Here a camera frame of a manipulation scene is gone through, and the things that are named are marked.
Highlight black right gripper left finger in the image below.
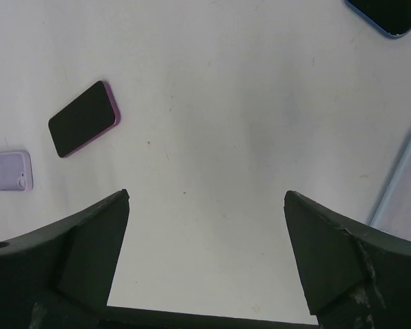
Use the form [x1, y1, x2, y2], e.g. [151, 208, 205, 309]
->
[0, 190, 129, 328]

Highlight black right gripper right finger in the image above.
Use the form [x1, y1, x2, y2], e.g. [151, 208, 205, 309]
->
[284, 191, 411, 328]

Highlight light blue phone case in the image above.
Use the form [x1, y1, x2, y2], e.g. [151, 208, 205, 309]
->
[371, 139, 411, 241]

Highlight purple-edged black phone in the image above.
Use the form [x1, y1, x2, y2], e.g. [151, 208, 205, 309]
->
[48, 80, 121, 158]

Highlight blue-edged black phone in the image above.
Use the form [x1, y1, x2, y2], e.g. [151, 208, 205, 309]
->
[345, 0, 411, 38]

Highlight lilac phone case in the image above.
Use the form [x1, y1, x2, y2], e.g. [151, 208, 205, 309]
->
[0, 151, 34, 191]

